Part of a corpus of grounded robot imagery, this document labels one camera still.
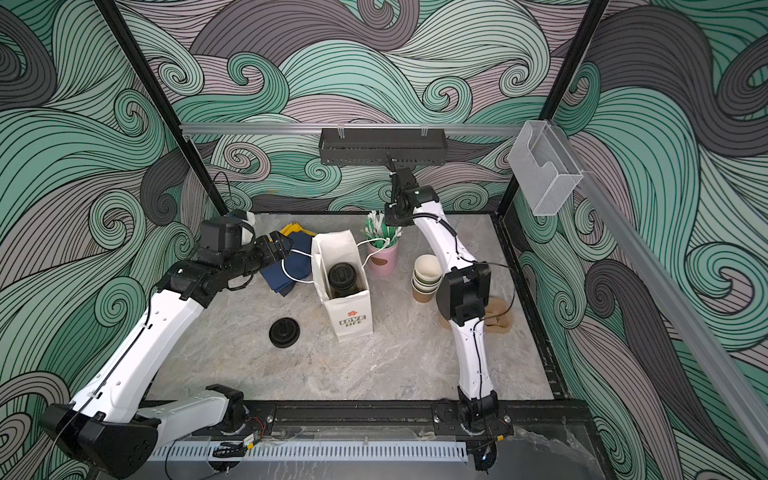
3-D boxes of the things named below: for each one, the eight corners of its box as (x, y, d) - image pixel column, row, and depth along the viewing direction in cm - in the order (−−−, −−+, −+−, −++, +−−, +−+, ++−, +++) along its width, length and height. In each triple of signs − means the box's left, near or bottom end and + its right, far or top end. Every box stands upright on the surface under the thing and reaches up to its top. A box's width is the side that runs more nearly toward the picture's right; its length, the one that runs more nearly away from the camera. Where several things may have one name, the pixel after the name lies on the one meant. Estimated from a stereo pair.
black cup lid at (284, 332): (268, 347, 87) (266, 343, 85) (275, 321, 92) (272, 317, 90) (297, 347, 87) (295, 343, 85) (302, 321, 92) (300, 317, 90)
